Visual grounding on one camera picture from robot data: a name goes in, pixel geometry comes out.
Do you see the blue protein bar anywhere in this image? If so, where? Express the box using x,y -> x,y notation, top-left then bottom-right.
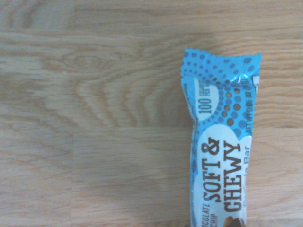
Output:
180,47 -> 264,227

